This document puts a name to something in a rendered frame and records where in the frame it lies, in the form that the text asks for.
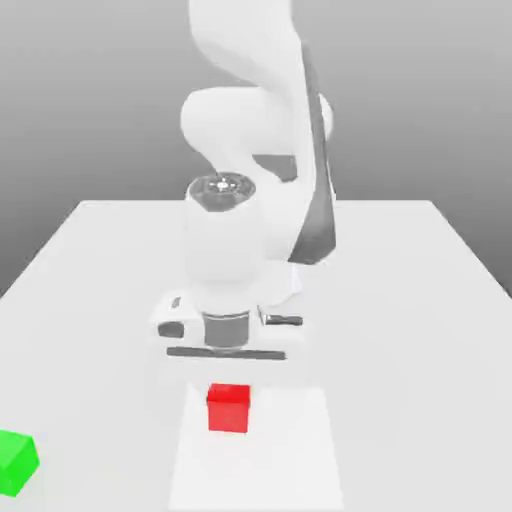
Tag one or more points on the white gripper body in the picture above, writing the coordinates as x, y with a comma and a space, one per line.
226, 353

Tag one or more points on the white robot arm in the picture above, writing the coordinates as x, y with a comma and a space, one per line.
224, 240

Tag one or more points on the small red cube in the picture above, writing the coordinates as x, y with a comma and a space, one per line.
228, 408

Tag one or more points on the small green cube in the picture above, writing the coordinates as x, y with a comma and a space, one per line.
15, 462

